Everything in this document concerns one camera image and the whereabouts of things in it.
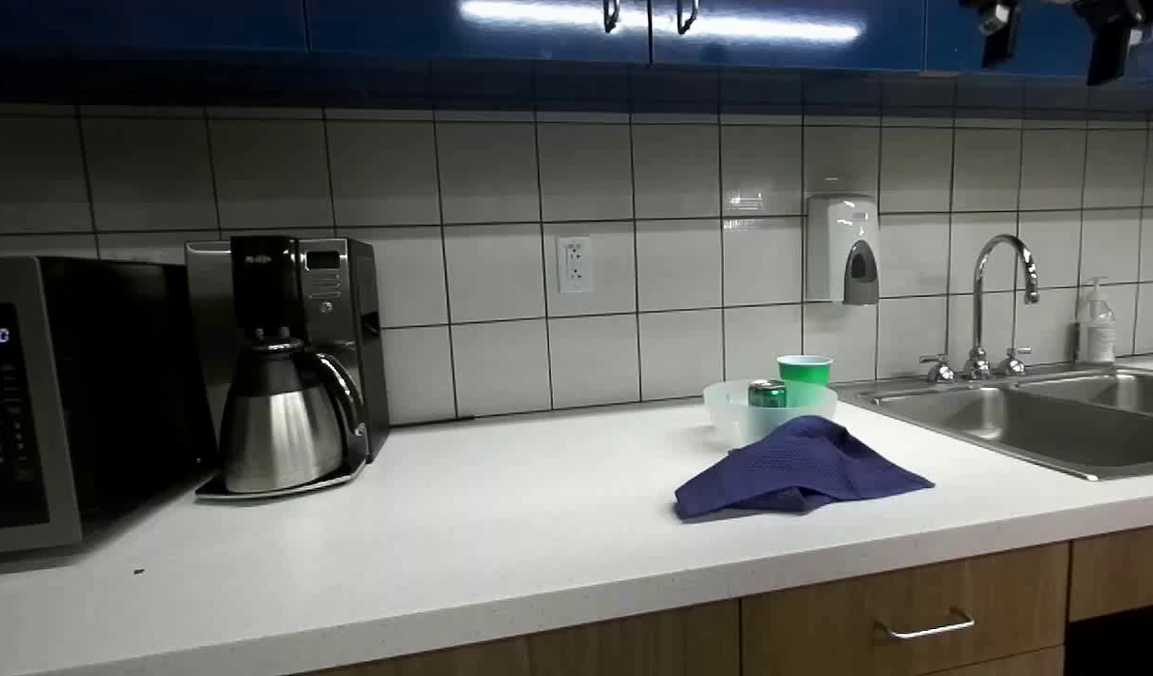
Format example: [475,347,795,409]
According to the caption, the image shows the green soda can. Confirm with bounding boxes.
[744,377,792,412]

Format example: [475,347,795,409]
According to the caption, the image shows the clear plastic bowl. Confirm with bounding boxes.
[698,377,842,451]

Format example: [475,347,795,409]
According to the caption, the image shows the chrome gooseneck faucet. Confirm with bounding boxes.
[964,228,1046,384]

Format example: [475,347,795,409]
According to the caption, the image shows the clear soap pump bottle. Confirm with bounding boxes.
[1073,277,1118,369]

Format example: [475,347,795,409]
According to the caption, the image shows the stainless steel sink basin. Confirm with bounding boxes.
[848,366,1153,486]

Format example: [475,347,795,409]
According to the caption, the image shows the green plastic cup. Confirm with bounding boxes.
[773,354,837,419]

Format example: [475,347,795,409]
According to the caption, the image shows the dark blue cloth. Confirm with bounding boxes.
[674,412,938,525]

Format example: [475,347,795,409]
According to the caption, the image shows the small wooden cabinet panel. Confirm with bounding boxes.
[1068,523,1153,624]

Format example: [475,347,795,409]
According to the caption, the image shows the wooden drawer front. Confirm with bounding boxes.
[740,543,1073,676]

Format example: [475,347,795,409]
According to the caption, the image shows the black drip coffee maker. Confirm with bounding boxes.
[181,235,396,503]

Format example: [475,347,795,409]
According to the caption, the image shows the wooden lower cabinet door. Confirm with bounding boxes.
[310,599,744,676]

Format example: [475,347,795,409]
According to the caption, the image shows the blue glossy upper cabinet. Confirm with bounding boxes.
[0,0,1153,78]

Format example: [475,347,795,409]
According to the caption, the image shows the stainless steel coffee carafe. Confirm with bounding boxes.
[215,337,372,499]

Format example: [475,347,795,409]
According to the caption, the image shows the black steel microwave oven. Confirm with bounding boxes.
[0,251,220,565]

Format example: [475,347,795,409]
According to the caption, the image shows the white wall soap dispenser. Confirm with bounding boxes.
[804,197,884,310]

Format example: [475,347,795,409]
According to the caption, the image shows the white wall power outlet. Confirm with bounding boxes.
[555,236,599,302]

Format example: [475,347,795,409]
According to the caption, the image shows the silver drawer handle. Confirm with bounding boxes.
[874,608,981,647]

